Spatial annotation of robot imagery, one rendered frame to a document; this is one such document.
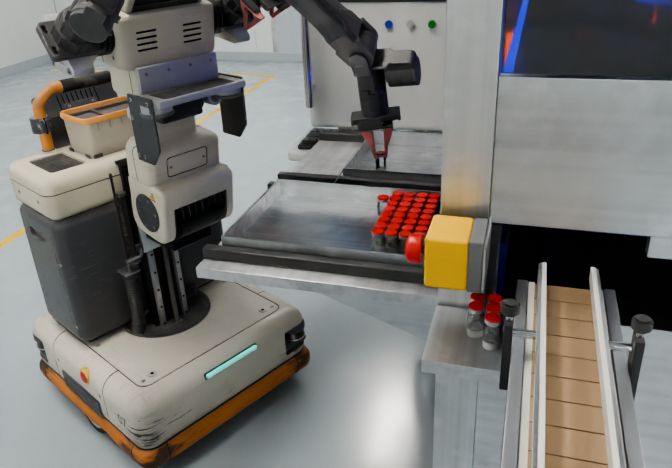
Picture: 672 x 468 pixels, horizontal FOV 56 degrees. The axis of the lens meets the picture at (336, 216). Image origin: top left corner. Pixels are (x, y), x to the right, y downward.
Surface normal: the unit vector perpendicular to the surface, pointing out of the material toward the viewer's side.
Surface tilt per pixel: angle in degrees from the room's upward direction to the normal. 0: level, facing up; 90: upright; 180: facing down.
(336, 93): 90
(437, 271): 90
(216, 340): 0
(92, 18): 123
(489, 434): 90
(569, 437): 0
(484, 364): 0
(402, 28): 90
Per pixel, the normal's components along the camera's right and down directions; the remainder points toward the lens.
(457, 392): -0.29, 0.42
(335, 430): -0.04, -0.90
